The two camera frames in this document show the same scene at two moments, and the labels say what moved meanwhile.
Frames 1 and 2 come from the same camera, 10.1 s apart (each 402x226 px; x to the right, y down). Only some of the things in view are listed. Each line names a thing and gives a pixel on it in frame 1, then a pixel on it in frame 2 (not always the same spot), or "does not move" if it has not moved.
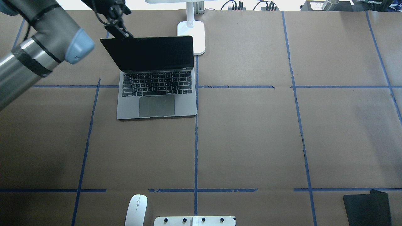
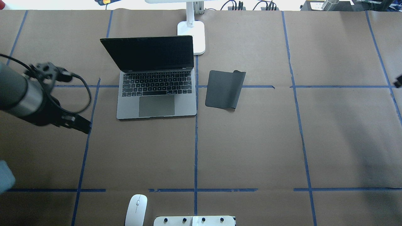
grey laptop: x=158 y=79 does not move
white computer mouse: x=137 y=210 does not move
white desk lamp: x=190 y=28 does not move
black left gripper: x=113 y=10 → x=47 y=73
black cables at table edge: x=241 y=5 does not move
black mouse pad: x=372 y=209 → x=223 y=88
